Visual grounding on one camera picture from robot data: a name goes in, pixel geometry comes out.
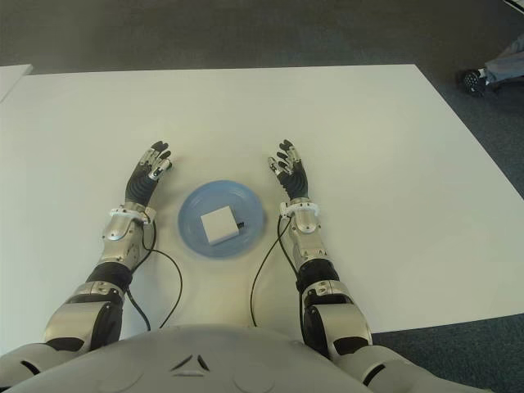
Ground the black perforated shoe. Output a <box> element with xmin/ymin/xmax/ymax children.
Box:
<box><xmin>457</xmin><ymin>68</ymin><xmax>488</xmax><ymax>97</ymax></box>

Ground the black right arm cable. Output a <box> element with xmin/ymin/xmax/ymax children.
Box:
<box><xmin>250</xmin><ymin>215</ymin><xmax>302</xmax><ymax>328</ymax></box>

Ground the blue round plate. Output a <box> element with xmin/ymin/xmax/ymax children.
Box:
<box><xmin>177</xmin><ymin>178</ymin><xmax>266</xmax><ymax>258</ymax></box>

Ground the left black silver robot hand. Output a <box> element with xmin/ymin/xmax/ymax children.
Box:
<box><xmin>124</xmin><ymin>141</ymin><xmax>175</xmax><ymax>206</ymax></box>

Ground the grey robot torso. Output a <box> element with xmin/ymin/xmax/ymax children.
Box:
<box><xmin>0</xmin><ymin>323</ymin><xmax>524</xmax><ymax>393</ymax></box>

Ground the white cube charger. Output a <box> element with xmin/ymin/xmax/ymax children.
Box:
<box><xmin>200</xmin><ymin>206</ymin><xmax>246</xmax><ymax>246</ymax></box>

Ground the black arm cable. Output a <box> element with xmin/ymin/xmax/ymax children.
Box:
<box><xmin>124</xmin><ymin>223</ymin><xmax>183</xmax><ymax>331</ymax></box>
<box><xmin>250</xmin><ymin>215</ymin><xmax>302</xmax><ymax>328</ymax></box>

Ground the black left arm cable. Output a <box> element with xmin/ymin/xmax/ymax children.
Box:
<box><xmin>124</xmin><ymin>223</ymin><xmax>183</xmax><ymax>331</ymax></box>

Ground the white side table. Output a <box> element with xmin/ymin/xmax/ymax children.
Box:
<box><xmin>0</xmin><ymin>64</ymin><xmax>33</xmax><ymax>102</ymax></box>

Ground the grey trouser leg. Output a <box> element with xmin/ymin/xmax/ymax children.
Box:
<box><xmin>485</xmin><ymin>34</ymin><xmax>524</xmax><ymax>89</ymax></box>

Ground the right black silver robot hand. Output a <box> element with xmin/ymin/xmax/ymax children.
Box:
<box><xmin>266</xmin><ymin>138</ymin><xmax>310</xmax><ymax>201</ymax></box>

